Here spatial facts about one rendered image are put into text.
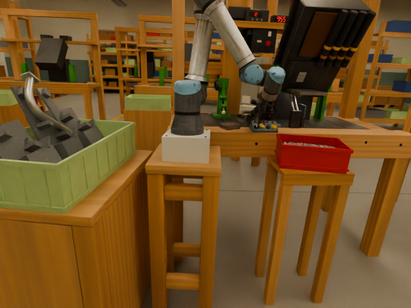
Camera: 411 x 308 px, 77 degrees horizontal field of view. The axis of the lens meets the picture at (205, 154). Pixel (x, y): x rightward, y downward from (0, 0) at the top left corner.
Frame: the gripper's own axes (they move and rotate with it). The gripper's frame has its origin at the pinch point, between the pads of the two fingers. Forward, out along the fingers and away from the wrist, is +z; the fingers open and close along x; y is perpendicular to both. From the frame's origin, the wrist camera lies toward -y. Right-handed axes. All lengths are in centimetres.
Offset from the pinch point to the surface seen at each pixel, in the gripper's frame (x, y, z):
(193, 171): -37, 40, -12
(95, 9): -391, -979, 418
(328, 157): 24.6, 32.5, -11.8
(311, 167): 18.0, 34.8, -6.6
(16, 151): -102, 40, -24
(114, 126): -78, 6, 0
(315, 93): 33.2, -13.8, -9.5
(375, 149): 74, 9, 13
